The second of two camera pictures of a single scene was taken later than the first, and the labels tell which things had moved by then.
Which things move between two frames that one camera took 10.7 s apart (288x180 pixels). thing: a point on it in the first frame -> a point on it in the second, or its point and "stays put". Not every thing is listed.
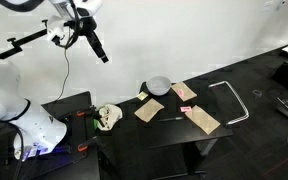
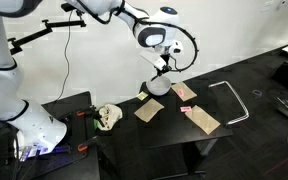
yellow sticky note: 142,95 stays put
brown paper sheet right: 203,119 stays put
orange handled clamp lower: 82,147 stays put
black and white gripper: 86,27 -> 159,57
